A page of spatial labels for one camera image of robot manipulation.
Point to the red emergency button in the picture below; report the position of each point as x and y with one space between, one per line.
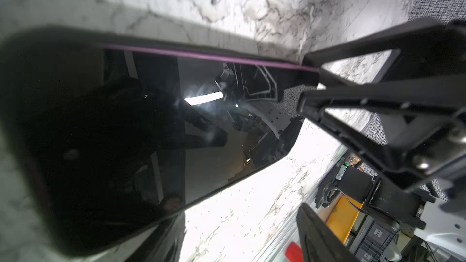
294 253

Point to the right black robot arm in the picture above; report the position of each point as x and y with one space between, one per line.
422 48

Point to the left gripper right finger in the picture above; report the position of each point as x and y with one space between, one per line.
318 242

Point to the black case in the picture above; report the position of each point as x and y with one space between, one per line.
164 43

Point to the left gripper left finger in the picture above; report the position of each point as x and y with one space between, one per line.
164 244

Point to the black phone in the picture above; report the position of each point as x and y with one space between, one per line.
145 131

